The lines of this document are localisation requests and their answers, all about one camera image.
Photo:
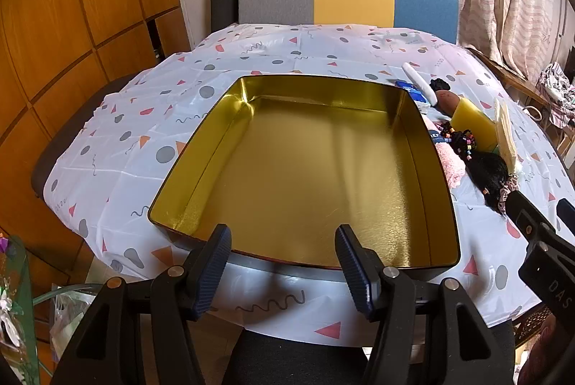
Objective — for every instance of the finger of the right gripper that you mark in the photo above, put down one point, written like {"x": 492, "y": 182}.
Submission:
{"x": 530, "y": 222}
{"x": 566, "y": 213}

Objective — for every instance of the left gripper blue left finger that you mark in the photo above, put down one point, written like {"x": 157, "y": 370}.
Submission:
{"x": 209, "y": 267}

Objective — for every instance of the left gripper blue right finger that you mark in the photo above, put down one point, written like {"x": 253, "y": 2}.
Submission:
{"x": 360, "y": 271}

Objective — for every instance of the cream knit cloth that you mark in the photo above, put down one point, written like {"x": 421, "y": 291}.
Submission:
{"x": 506, "y": 146}

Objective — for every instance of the pink towel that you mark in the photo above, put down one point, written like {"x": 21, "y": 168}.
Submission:
{"x": 452, "y": 165}

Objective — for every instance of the yellow sponge block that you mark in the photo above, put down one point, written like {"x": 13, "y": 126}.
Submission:
{"x": 467, "y": 116}

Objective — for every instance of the brown makeup sponge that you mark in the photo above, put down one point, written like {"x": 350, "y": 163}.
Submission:
{"x": 448, "y": 102}

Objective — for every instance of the black scrunchie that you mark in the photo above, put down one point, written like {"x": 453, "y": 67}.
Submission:
{"x": 439, "y": 84}

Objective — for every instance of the blue tissue pack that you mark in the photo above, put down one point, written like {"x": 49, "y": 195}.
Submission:
{"x": 415, "y": 94}

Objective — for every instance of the white foam sponge bar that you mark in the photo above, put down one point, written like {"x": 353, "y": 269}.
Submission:
{"x": 421, "y": 84}

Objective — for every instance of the pink satin scrunchie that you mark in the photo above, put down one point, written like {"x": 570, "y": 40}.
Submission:
{"x": 510, "y": 185}

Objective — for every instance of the wooden side table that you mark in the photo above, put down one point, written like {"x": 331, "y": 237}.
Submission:
{"x": 538, "y": 105}

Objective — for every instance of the gold metal tin box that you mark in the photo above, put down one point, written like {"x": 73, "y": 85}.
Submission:
{"x": 284, "y": 160}

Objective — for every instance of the crumpled clothes pile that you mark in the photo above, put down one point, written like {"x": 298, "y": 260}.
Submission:
{"x": 556, "y": 88}

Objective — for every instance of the plastic bag on floor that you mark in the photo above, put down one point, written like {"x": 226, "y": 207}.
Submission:
{"x": 69, "y": 310}

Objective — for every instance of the wooden panel cabinet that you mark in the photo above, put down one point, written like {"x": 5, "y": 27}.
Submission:
{"x": 54, "y": 55}

